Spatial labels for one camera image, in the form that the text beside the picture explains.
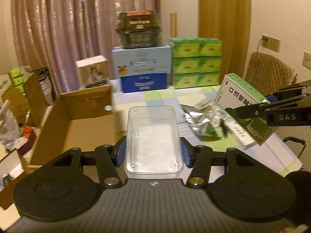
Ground pink shiny curtain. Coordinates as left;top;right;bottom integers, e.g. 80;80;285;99
11;0;160;93

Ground light blue carton box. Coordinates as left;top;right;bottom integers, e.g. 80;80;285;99
112;43;172;78

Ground black food container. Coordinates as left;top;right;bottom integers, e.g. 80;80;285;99
116;10;161;49

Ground black chair armrest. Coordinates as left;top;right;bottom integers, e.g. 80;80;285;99
282;136;307;161

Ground brown cardboard box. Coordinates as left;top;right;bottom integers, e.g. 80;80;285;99
27;85;125;173

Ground clear plastic tray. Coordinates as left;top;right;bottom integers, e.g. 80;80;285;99
124;106;183;179

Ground dark blue milk carton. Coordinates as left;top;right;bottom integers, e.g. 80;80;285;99
121;72;167;93

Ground crumpled white plastic bag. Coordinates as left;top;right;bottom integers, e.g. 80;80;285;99
0;100;21;150

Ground white photo printed box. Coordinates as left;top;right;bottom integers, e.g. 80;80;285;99
75;55;109;88

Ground silver green foil pouch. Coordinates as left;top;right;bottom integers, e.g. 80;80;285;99
180;98;229;139

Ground plaid tablecloth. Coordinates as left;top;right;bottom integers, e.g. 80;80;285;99
112;81;303;176

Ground green tissue pack stack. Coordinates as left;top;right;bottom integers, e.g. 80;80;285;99
171;37;222;89

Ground white green long box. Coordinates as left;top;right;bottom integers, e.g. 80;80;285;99
225;118;256;150

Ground beige wall socket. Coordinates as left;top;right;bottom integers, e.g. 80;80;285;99
269;38;281;53
261;35;270;49

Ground small green tissue packs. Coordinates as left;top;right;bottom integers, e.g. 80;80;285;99
9;66;32;94

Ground brown curtain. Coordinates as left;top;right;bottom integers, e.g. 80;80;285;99
198;0;252;81

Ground green medicine box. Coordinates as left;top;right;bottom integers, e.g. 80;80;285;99
215;73;277;145

